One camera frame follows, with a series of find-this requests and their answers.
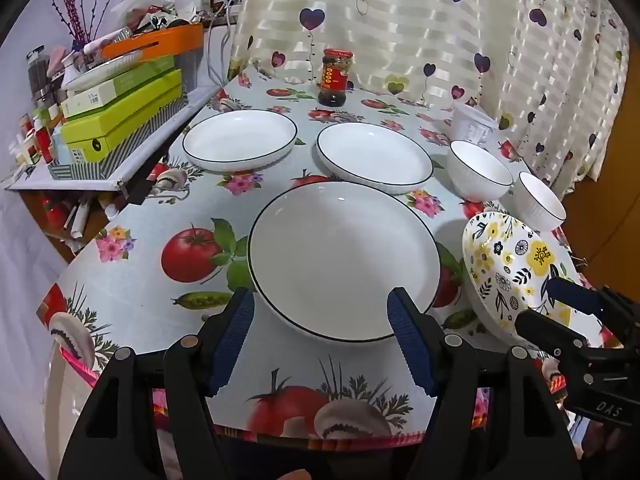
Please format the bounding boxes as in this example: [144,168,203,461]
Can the vegetable print tablecloth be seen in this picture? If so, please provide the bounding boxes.
[37,77,626,448]

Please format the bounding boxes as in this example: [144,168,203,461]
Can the pale green flat box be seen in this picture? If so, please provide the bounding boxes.
[60,67,183,118]

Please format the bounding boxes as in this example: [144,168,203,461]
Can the red label sauce jar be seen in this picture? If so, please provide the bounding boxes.
[318,49,353,107]

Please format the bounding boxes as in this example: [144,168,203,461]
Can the red container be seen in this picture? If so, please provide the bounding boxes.
[42,195,69,232]

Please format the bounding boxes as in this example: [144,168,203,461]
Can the wooden cabinet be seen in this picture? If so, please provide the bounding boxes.
[560,95,640,291]

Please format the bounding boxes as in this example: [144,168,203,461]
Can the purple decorative branches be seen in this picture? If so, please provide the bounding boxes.
[42,0,108,50]

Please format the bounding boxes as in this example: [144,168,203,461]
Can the lime green box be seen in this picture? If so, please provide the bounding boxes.
[62,84,187,163]

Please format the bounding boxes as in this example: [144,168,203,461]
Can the heart print curtain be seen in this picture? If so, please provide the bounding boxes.
[227,0,632,187]

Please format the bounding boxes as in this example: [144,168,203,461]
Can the white side board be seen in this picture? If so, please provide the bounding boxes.
[2,85,223,192]

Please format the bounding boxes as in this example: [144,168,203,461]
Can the dark glass jar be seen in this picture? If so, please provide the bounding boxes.
[26,47,51,102]

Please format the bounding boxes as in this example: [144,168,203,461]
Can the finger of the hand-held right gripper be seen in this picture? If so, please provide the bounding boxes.
[515,310,590,362]
[545,278,608,317]

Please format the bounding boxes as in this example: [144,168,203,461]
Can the orange tray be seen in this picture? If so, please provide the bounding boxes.
[102,22,205,61]

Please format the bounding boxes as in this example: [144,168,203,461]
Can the white plastic tub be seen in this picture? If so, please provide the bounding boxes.
[451,102,499,148]

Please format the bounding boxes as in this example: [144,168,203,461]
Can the striped box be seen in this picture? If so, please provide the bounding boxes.
[48,94,190,181]

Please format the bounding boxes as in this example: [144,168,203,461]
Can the yellow floral plate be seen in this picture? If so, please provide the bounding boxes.
[462,211,606,351]

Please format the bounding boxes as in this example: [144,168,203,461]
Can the white rolled tube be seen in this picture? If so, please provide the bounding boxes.
[70,199,92,240]

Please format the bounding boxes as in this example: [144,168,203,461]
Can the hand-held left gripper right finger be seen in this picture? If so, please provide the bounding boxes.
[387,287,583,480]

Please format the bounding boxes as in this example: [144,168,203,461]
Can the white ribbed bowl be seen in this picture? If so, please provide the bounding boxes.
[446,140,514,204]
[513,171,567,233]

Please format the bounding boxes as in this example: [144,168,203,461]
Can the white cable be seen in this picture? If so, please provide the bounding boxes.
[206,7,237,88]

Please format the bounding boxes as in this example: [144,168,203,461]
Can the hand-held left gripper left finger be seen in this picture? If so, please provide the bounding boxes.
[59,287,256,480]

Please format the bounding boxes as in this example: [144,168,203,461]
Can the white plate with black rim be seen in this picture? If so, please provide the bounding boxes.
[247,181,442,345]
[182,109,299,173]
[315,122,435,195]

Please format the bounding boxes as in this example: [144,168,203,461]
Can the dark green flat box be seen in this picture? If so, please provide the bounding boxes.
[100,55,176,82]

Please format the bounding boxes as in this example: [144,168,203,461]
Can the group of small bottles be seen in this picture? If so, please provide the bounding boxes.
[7,107,57,167]

